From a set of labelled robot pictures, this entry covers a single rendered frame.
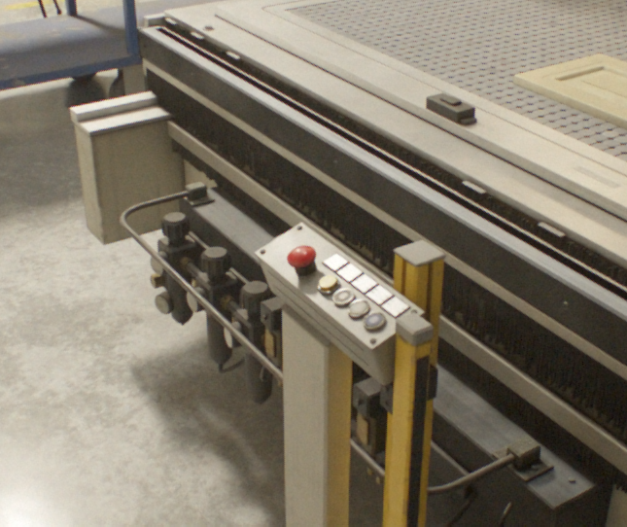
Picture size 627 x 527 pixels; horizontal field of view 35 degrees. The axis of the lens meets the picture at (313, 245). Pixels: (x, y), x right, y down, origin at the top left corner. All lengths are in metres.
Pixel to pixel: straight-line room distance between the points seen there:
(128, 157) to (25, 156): 1.48
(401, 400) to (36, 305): 1.96
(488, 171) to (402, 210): 0.17
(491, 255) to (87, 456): 1.21
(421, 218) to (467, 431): 0.38
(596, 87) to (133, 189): 1.23
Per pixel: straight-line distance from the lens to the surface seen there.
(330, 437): 1.44
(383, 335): 1.22
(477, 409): 1.76
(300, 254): 1.33
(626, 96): 2.08
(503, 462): 1.62
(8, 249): 3.41
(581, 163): 1.79
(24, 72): 4.10
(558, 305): 1.58
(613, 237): 1.62
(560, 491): 1.63
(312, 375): 1.40
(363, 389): 1.74
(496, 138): 1.87
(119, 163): 2.64
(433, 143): 1.90
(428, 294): 1.28
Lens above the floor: 1.58
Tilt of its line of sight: 29 degrees down
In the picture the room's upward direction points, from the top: straight up
